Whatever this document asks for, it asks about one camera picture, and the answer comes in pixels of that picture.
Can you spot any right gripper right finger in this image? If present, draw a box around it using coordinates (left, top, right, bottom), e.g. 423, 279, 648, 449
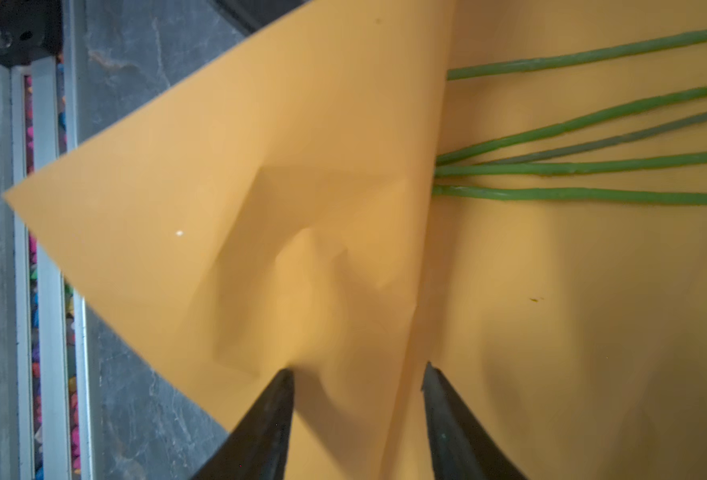
421, 363, 525, 480

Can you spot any dark pink fake rose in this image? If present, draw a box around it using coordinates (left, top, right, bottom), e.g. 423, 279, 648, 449
447, 29, 707, 81

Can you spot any white fake rose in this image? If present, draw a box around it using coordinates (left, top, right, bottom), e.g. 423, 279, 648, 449
437, 85, 707, 166

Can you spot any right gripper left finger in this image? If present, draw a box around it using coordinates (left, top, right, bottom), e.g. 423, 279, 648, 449
193, 369, 295, 480

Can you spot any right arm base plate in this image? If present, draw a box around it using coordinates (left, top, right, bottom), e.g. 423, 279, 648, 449
0, 0, 63, 68

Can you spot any orange wrapping paper sheet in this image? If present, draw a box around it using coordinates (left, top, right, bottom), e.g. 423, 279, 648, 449
6, 1, 707, 479

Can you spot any aluminium front rail frame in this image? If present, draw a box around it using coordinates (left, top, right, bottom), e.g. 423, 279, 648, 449
11, 1, 102, 479

